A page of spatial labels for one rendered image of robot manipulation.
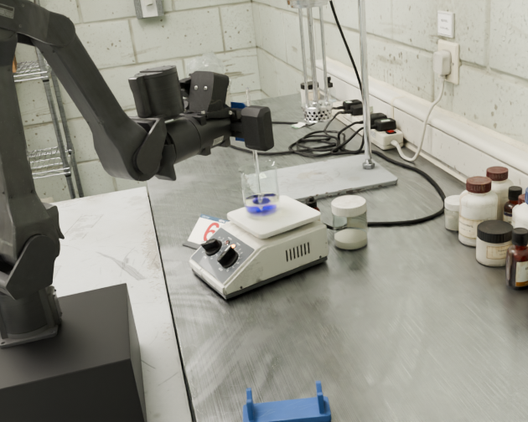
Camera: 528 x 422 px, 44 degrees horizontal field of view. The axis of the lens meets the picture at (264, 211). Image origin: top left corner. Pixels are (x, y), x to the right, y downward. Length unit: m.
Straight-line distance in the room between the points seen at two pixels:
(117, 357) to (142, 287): 0.38
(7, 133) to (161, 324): 0.38
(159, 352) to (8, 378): 0.25
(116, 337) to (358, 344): 0.32
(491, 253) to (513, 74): 0.38
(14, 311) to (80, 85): 0.27
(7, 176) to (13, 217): 0.05
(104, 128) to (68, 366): 0.29
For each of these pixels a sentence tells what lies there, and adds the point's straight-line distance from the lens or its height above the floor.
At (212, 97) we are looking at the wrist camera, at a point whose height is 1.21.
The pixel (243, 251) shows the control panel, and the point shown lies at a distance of 1.02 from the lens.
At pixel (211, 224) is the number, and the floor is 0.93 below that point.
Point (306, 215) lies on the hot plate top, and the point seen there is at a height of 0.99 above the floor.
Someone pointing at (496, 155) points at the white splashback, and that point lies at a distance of 1.28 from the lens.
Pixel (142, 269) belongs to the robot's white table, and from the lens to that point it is 1.15.
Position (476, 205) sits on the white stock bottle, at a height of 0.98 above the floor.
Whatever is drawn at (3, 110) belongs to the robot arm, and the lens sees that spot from 0.76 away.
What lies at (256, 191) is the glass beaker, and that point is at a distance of 1.03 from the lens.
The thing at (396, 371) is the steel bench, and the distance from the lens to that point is 0.84.
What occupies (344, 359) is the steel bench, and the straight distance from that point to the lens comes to 0.86.
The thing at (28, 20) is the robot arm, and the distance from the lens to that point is 0.76.
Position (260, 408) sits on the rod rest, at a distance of 0.78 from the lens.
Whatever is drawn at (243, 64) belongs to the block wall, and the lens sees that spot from 3.43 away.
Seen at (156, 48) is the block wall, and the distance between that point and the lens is 3.36.
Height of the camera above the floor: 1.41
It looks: 23 degrees down
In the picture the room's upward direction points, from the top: 7 degrees counter-clockwise
